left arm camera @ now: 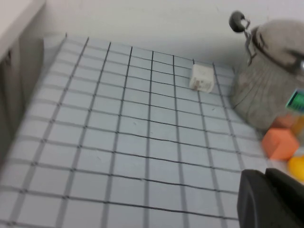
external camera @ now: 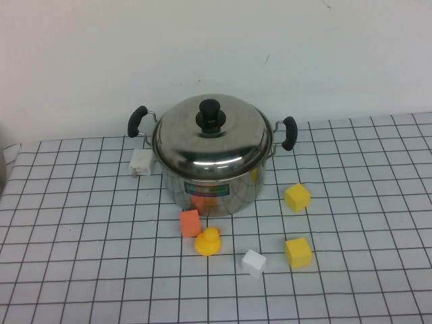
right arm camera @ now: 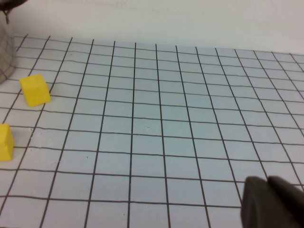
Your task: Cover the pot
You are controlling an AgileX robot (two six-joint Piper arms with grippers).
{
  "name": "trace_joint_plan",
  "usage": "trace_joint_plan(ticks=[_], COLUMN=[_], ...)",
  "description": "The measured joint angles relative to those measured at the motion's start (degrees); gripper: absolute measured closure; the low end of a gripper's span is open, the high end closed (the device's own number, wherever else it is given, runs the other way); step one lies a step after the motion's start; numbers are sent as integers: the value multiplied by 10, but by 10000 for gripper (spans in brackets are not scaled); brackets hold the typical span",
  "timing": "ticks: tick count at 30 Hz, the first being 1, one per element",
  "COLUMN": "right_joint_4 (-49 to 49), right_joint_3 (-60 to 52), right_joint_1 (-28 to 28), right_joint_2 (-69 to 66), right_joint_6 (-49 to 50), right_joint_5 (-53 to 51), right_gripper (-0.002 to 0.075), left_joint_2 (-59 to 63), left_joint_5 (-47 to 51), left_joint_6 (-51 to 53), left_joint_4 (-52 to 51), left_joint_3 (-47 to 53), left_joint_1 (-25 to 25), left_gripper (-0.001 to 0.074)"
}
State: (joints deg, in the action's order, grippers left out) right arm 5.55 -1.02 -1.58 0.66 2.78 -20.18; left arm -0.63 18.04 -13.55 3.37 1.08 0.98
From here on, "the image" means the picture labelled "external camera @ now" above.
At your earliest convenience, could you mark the yellow rubber duck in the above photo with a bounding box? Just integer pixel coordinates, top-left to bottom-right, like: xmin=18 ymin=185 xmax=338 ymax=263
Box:
xmin=194 ymin=226 xmax=223 ymax=258

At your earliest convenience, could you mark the white grid-pattern tablecloth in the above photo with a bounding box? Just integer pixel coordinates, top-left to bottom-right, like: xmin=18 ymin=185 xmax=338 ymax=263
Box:
xmin=0 ymin=111 xmax=432 ymax=324

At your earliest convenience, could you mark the white power adapter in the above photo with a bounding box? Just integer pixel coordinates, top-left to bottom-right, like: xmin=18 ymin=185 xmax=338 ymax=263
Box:
xmin=128 ymin=147 xmax=157 ymax=178

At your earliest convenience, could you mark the steel lid with black knob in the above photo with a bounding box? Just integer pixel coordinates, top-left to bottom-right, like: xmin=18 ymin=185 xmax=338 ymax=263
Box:
xmin=151 ymin=92 xmax=274 ymax=178

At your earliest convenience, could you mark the white foam cube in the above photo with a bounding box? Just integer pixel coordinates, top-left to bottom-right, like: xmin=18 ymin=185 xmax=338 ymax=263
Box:
xmin=241 ymin=248 xmax=268 ymax=279

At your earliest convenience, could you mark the yellow foam cube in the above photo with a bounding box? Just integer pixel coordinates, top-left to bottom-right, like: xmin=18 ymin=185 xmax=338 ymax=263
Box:
xmin=284 ymin=236 xmax=313 ymax=269
xmin=283 ymin=182 xmax=312 ymax=213

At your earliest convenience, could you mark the orange foam cube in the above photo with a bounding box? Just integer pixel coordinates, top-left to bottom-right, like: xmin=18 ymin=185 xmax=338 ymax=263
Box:
xmin=179 ymin=209 xmax=203 ymax=240

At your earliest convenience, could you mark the stainless steel cooking pot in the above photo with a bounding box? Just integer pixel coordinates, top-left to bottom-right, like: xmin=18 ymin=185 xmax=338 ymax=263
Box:
xmin=128 ymin=105 xmax=300 ymax=218

